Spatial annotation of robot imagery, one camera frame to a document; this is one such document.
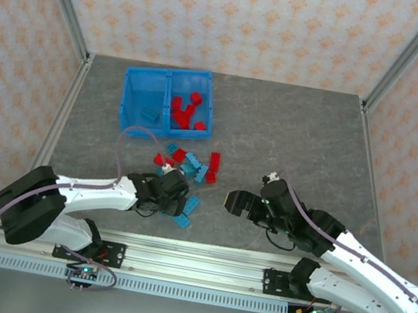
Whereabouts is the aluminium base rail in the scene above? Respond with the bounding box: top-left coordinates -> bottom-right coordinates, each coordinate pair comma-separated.
0,208 -> 352,311

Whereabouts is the slotted grey cable duct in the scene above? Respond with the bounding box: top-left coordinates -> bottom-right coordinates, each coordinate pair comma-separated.
0,252 -> 292,313

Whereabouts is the long red lego brick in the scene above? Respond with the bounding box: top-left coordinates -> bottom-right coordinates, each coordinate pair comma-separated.
169,109 -> 190,128
208,151 -> 223,172

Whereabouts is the aluminium table side rail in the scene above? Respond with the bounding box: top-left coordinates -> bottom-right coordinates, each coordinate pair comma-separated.
27,46 -> 95,182
334,96 -> 412,253

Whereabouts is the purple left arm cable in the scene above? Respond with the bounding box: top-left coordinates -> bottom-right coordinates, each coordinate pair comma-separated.
0,103 -> 176,258

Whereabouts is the blue divided plastic bin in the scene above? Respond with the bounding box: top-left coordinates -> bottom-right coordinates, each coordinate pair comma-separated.
114,56 -> 223,152

